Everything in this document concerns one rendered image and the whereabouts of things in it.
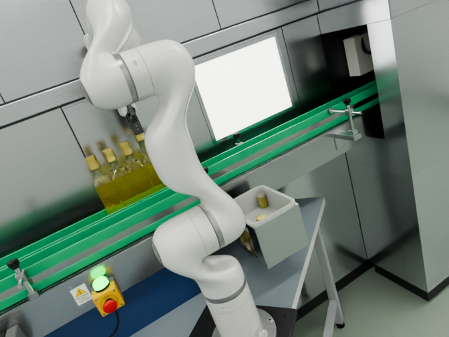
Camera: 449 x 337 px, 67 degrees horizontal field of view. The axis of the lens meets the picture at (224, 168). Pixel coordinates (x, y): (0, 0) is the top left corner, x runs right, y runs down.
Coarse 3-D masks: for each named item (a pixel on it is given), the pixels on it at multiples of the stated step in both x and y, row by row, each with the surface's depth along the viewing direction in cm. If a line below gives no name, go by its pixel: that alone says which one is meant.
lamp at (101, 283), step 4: (96, 280) 100; (100, 280) 100; (104, 280) 100; (96, 284) 99; (100, 284) 99; (104, 284) 100; (108, 284) 101; (96, 288) 99; (100, 288) 99; (104, 288) 100
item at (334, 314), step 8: (320, 232) 159; (320, 240) 159; (320, 248) 161; (320, 256) 163; (320, 264) 165; (328, 264) 165; (328, 272) 165; (328, 280) 168; (328, 288) 170; (328, 296) 172; (336, 296) 172; (336, 304) 172; (328, 312) 166; (336, 312) 175; (328, 320) 162; (336, 320) 178; (328, 328) 158; (328, 336) 154
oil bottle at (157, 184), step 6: (144, 156) 117; (144, 162) 117; (150, 162) 117; (150, 168) 117; (150, 174) 118; (156, 174) 119; (150, 180) 119; (156, 180) 119; (156, 186) 120; (162, 186) 121
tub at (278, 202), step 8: (248, 192) 125; (256, 192) 126; (264, 192) 125; (272, 192) 120; (240, 200) 124; (248, 200) 125; (256, 200) 126; (272, 200) 122; (280, 200) 116; (288, 200) 112; (248, 208) 126; (256, 208) 127; (264, 208) 125; (272, 208) 123; (280, 208) 118; (288, 208) 107; (248, 216) 123; (256, 216) 122; (272, 216) 105; (248, 224) 106; (256, 224) 104
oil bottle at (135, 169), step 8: (136, 160) 116; (128, 168) 115; (136, 168) 115; (144, 168) 117; (136, 176) 116; (144, 176) 117; (136, 184) 116; (144, 184) 118; (144, 192) 118; (152, 192) 119
